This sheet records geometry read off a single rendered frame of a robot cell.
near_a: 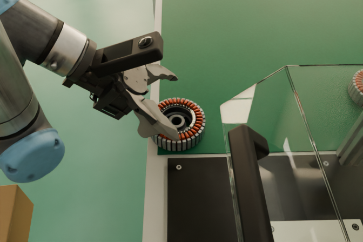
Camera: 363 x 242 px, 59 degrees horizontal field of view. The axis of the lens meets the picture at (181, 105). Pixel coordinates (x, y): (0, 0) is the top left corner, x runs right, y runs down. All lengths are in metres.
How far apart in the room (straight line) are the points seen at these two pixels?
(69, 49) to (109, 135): 1.13
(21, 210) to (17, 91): 0.25
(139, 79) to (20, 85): 0.22
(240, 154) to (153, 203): 0.34
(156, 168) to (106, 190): 0.86
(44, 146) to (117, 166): 1.10
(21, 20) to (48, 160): 0.19
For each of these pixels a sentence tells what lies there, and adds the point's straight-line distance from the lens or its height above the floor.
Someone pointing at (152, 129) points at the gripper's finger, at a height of 0.83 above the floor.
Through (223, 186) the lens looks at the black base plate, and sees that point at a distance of 0.56.
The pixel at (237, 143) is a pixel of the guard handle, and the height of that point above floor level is 1.06.
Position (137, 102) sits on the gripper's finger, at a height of 0.89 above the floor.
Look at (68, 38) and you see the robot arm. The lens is 0.49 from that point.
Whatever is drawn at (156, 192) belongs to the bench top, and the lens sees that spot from 0.57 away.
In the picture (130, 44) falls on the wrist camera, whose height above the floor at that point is 0.96.
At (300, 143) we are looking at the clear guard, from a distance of 0.26.
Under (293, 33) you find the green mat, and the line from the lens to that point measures 0.92.
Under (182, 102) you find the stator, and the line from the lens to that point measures 0.64.
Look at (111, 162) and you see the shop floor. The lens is 1.51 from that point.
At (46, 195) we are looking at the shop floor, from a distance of 1.51.
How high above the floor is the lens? 1.26
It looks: 49 degrees down
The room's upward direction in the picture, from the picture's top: straight up
